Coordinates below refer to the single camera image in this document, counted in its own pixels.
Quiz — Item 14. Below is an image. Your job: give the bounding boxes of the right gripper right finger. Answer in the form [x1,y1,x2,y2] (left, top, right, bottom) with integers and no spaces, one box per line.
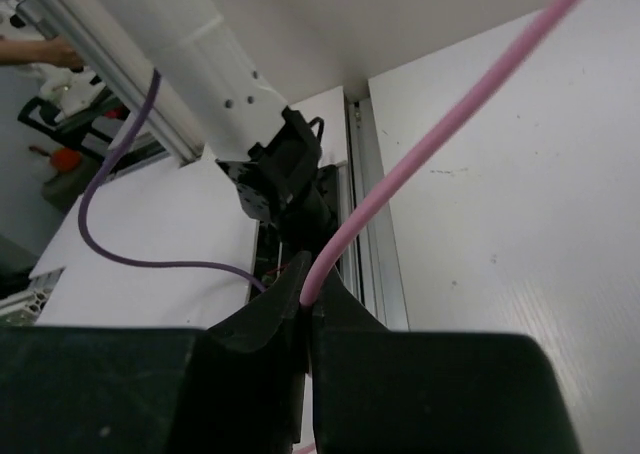
[311,273,580,453]

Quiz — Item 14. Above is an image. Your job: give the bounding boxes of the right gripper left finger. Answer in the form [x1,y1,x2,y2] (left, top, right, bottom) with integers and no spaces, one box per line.
[189,252,312,453]

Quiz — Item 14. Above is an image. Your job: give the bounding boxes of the person's forearm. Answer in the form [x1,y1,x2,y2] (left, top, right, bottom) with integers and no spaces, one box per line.
[1,37,85,69]

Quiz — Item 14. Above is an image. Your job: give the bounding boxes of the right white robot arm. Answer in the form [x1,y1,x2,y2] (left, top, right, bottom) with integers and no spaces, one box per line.
[104,0,580,453]

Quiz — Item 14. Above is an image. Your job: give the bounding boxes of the orange object in background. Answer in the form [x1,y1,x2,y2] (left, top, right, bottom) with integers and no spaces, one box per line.
[29,145,82,173]

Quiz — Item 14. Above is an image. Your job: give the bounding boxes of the aluminium front rail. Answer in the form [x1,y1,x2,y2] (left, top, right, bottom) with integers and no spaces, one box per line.
[347,98,409,331]

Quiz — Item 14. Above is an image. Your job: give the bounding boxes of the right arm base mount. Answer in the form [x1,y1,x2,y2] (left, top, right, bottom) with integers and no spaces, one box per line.
[253,164,348,288]

